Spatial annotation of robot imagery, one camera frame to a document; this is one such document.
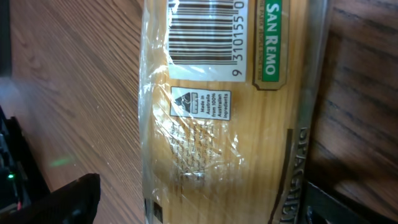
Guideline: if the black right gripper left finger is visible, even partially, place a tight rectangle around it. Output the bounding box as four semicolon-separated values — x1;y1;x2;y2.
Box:
1;173;101;224

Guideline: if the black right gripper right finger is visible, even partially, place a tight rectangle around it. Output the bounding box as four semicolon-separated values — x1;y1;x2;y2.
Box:
300;181;397;224

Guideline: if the orange biscuit pack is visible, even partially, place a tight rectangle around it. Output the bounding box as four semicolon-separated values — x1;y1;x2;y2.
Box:
139;0;331;223

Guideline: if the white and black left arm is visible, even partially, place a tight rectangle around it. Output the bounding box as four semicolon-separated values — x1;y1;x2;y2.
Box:
1;111;51;217

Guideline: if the grey plastic shopping basket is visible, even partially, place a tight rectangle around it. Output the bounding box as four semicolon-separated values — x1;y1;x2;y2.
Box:
0;0;12;78

